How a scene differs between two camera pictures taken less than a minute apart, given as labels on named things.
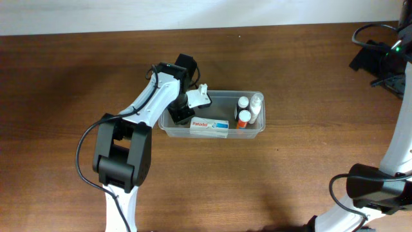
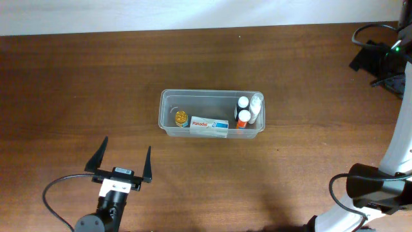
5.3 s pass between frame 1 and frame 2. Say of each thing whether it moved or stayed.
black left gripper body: moved
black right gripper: stayed
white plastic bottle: stayed
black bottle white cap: stayed
